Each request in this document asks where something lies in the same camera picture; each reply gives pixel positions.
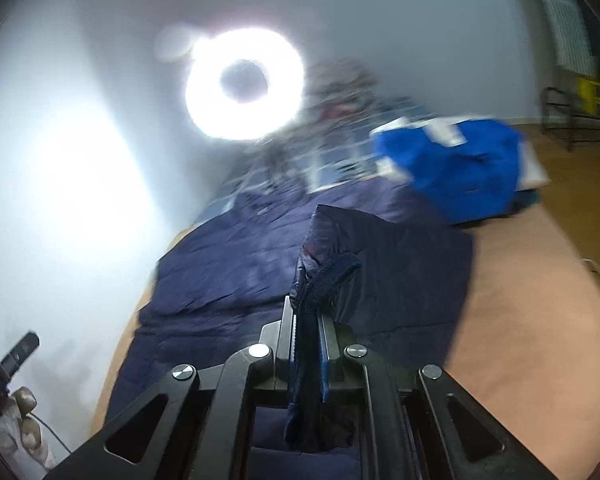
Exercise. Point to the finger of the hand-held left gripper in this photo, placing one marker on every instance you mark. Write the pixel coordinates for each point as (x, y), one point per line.
(20, 350)

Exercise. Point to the blue and white jacket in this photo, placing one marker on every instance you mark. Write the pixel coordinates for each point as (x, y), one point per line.
(455, 170)

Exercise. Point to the black clothes rack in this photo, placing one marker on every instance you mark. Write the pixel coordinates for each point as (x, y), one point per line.
(575, 120)

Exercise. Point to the navy down jacket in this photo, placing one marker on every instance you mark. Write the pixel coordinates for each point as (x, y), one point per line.
(230, 270)

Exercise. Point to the tan bed mattress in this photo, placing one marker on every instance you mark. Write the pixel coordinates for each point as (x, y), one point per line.
(520, 310)

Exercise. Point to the blue checkered sheet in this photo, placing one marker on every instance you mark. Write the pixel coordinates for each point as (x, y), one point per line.
(330, 170)

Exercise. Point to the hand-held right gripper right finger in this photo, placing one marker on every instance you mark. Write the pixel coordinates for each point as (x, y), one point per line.
(331, 360)

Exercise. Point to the person's left hand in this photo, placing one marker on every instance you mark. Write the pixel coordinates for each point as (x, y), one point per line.
(22, 427)

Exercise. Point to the floral quilt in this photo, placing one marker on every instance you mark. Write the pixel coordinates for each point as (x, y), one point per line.
(345, 82)

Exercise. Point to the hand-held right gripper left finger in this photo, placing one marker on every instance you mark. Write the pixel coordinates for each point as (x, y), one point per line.
(284, 357)

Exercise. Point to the yellow crate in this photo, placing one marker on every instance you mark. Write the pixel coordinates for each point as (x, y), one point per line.
(594, 94)

